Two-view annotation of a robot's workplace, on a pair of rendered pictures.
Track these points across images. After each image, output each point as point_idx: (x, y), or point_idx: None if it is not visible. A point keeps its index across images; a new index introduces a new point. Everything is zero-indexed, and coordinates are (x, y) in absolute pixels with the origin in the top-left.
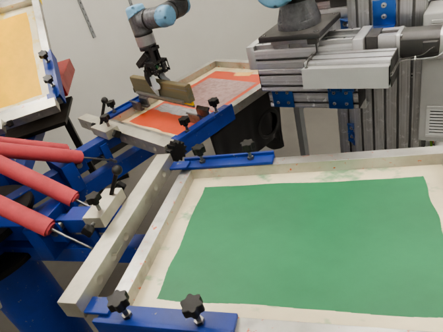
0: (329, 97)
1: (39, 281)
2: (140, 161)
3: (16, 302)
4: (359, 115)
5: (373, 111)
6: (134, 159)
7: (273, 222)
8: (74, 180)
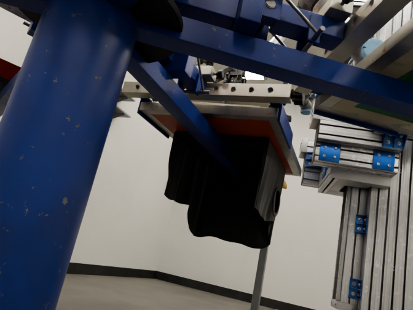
0: (374, 158)
1: (119, 93)
2: (201, 129)
3: (93, 73)
4: (375, 201)
5: (388, 198)
6: (200, 121)
7: None
8: (191, 59)
